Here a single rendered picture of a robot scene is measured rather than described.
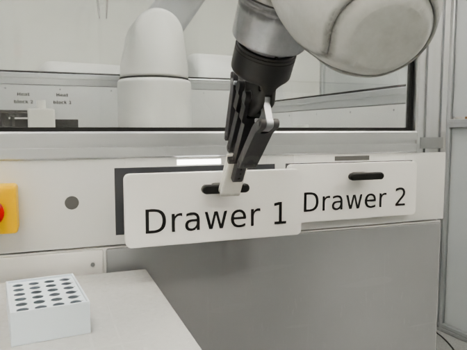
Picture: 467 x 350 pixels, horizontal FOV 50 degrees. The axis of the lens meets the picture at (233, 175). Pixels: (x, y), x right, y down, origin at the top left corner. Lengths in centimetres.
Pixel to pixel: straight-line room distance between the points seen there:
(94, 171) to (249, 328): 41
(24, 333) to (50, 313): 3
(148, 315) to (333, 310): 49
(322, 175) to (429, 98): 30
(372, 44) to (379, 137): 68
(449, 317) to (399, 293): 160
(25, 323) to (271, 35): 41
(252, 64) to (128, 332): 34
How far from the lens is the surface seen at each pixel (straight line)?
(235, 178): 69
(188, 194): 76
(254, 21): 56
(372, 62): 37
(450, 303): 270
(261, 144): 63
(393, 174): 105
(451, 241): 263
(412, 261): 114
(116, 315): 67
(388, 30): 36
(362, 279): 107
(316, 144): 97
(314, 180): 95
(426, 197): 113
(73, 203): 85
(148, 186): 75
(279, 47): 57
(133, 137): 85
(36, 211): 85
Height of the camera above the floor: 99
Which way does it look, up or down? 5 degrees down
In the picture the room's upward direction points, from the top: straight up
